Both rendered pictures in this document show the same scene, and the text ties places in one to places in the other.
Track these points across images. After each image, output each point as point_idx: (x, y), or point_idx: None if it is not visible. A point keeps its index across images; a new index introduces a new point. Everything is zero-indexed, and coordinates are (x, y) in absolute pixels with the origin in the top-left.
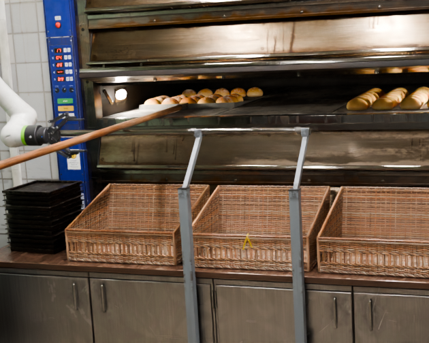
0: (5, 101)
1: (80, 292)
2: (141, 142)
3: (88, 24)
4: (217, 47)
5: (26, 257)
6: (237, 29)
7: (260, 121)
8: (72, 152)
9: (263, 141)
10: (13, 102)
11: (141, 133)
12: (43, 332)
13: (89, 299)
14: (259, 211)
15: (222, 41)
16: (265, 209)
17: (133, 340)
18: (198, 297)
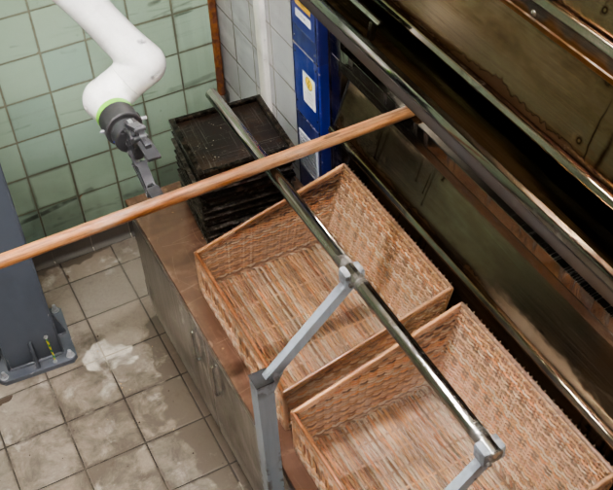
0: (95, 39)
1: (200, 346)
2: (392, 134)
3: None
4: (507, 70)
5: (176, 236)
6: (557, 56)
7: (547, 263)
8: (148, 193)
9: (550, 296)
10: (109, 44)
11: (285, 198)
12: (181, 342)
13: (208, 363)
14: (498, 400)
15: (520, 62)
16: (507, 406)
17: (243, 453)
18: None
